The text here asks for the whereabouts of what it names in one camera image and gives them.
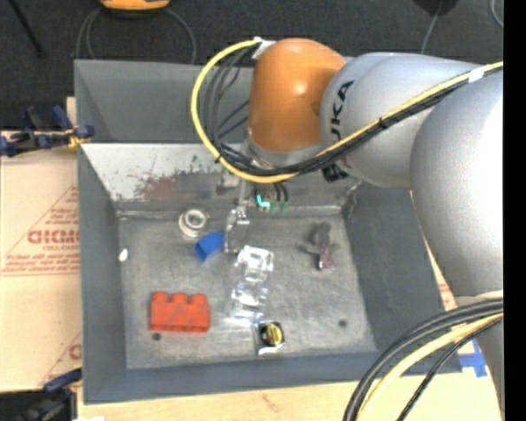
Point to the small white pebble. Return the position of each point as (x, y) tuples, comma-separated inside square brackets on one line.
[(122, 254)]

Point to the clear plastic packet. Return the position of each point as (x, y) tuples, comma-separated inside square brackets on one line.
[(250, 283)]

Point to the brown cardboard board red print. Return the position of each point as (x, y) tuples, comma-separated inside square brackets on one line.
[(35, 279)]

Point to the grey metal bin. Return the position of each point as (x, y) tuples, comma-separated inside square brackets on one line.
[(289, 305)]

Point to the black and yellow round tin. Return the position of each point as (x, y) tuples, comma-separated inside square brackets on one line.
[(270, 335)]

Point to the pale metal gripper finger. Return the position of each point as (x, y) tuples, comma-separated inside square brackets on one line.
[(231, 235), (243, 233)]

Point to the red toy brick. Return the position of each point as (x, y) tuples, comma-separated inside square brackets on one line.
[(179, 313)]

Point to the blue block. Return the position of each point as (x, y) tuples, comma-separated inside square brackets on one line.
[(209, 244)]

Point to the grey and purple toy figure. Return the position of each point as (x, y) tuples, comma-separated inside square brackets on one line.
[(321, 244)]

